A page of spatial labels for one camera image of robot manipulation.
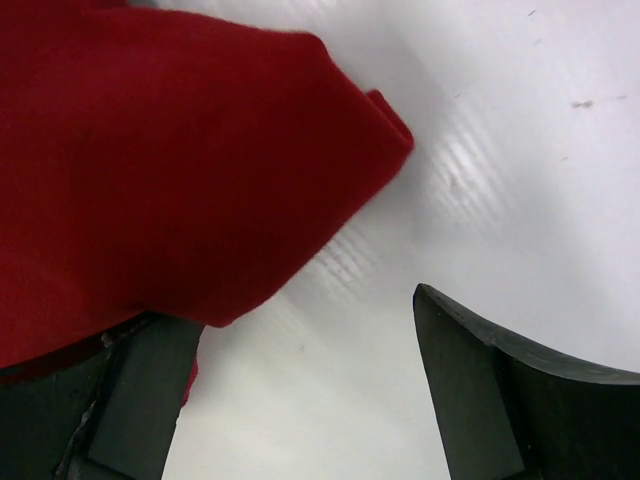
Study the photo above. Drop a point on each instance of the red t shirt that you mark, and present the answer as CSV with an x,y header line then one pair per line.
x,y
168,161

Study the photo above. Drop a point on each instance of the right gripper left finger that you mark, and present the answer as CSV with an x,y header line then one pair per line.
x,y
103,408

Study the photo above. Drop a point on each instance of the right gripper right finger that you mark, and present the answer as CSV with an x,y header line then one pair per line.
x,y
508,407

